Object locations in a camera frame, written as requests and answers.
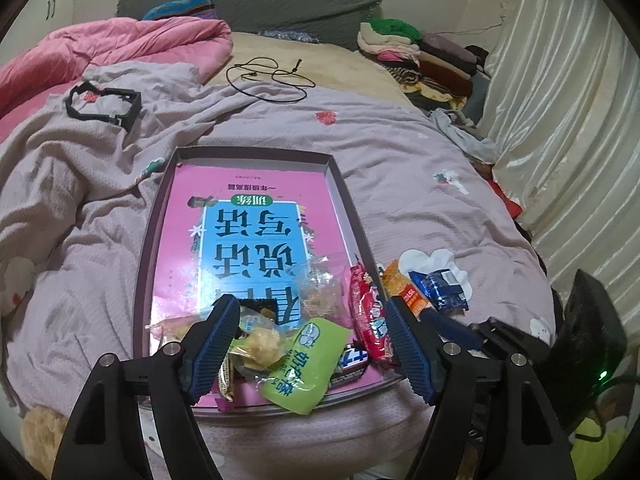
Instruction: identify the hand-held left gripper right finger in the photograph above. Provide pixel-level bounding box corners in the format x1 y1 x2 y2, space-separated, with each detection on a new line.
384 296 576 480

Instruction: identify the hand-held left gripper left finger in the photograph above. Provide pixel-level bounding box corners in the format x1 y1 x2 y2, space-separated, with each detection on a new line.
52 294 241 480

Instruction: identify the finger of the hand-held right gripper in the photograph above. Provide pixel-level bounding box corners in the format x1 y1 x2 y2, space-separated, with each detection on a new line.
420 309 483 351

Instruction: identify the clear yellow crisps packet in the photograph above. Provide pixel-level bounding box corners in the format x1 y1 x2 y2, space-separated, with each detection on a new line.
145 310 216 351

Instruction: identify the blue snack packet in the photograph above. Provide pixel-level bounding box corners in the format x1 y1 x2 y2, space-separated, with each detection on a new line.
407 269 471 313

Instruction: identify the clear yellow pastry packet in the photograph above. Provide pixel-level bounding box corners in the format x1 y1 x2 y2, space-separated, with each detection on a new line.
227 325 293 376

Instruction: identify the dark chocolate bar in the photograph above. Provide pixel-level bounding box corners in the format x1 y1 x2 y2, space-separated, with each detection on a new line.
330 342 373 388

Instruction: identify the dark brown snack packet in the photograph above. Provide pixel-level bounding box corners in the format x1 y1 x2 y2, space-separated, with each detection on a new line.
237 299 281 328

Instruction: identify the red snack packet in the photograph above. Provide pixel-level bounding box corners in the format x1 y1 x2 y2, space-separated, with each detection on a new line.
347 262 401 368

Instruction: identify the orange bread packet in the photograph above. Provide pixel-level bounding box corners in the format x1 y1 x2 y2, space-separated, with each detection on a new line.
380 259 431 318

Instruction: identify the green snack packet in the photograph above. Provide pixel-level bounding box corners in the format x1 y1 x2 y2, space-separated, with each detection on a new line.
257 317 351 416

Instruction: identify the yellow green cloth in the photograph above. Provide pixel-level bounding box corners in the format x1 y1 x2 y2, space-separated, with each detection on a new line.
570 385 631 476

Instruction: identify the red bag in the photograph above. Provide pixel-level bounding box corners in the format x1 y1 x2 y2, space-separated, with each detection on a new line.
487 180 523 221

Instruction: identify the pink book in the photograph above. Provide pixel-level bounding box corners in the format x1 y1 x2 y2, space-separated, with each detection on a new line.
145 162 401 408

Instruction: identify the lilac blanket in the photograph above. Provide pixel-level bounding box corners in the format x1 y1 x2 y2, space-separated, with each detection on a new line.
0 62 558 461

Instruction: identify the tan shaggy rug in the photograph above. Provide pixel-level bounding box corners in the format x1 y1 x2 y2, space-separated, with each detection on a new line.
20 405 68 466

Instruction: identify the white cloth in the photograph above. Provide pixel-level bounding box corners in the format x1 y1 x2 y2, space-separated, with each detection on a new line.
429 107 496 163

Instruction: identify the cream curtain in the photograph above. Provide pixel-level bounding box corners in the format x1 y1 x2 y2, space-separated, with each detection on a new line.
480 0 640 306

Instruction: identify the stack of folded clothes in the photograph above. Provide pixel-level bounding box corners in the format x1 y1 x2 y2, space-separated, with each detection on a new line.
356 17 483 111

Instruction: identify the dark cloth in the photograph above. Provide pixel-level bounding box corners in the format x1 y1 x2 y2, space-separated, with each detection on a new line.
462 45 493 68

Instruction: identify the beige bed sheet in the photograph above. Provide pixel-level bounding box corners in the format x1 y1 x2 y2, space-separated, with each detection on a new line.
205 31 416 108

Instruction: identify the blue patterned cloth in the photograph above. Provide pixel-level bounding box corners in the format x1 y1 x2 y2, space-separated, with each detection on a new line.
257 30 321 45

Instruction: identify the pink quilt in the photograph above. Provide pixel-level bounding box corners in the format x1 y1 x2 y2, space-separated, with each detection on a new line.
0 16 235 116

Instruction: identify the striped blue cloth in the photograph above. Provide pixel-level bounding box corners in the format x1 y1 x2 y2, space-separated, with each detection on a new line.
142 0 221 23

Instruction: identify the grey headboard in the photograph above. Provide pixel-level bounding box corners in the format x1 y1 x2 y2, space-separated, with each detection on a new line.
116 0 383 53

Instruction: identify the white wardrobe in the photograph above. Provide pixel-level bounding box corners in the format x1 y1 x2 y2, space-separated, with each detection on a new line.
10 0 83 43

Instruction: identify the black plastic frame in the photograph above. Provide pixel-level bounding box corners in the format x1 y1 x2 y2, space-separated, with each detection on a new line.
65 81 142 135

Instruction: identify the black cable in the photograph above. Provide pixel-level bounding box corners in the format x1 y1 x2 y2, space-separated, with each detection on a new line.
225 57 317 103

